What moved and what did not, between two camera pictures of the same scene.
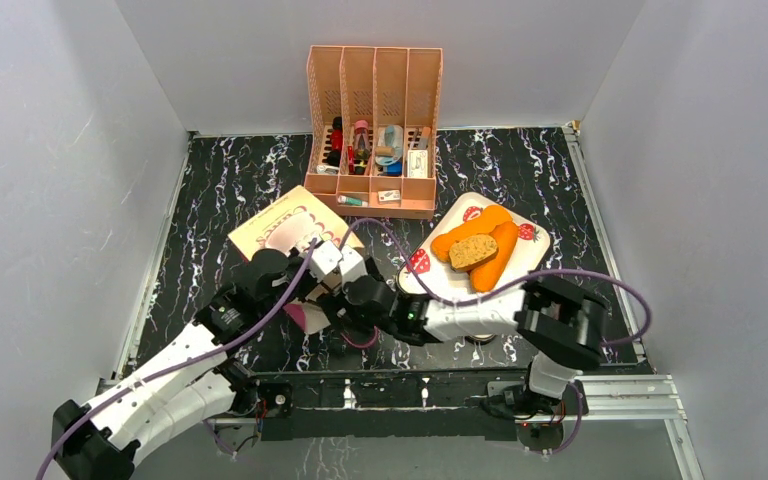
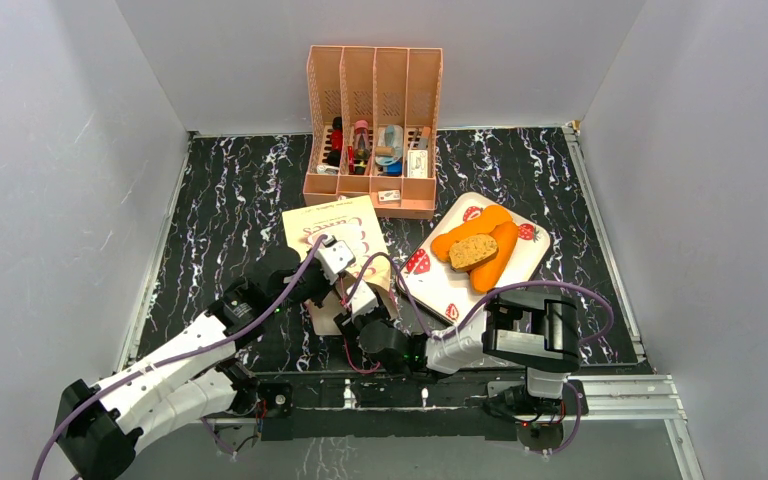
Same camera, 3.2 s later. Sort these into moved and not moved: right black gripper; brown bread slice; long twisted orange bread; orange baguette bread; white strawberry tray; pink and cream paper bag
Moved: right black gripper; pink and cream paper bag
Not moved: orange baguette bread; white strawberry tray; brown bread slice; long twisted orange bread
